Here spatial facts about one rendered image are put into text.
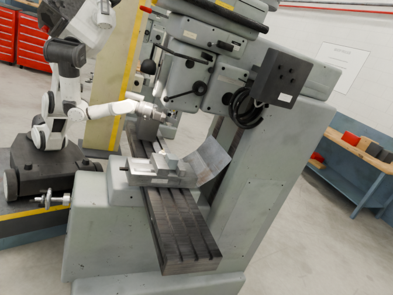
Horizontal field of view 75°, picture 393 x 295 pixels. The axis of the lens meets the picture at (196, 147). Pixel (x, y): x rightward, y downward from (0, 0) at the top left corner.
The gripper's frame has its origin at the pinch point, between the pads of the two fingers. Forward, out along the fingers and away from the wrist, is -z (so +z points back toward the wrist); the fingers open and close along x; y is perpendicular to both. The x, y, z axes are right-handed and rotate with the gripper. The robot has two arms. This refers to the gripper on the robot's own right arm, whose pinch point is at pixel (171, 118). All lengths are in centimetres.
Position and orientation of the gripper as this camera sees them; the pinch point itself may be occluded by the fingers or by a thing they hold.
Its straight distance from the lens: 139.8
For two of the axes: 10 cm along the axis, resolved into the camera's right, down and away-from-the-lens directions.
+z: -9.5, -2.8, -1.6
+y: -3.3, 8.6, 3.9
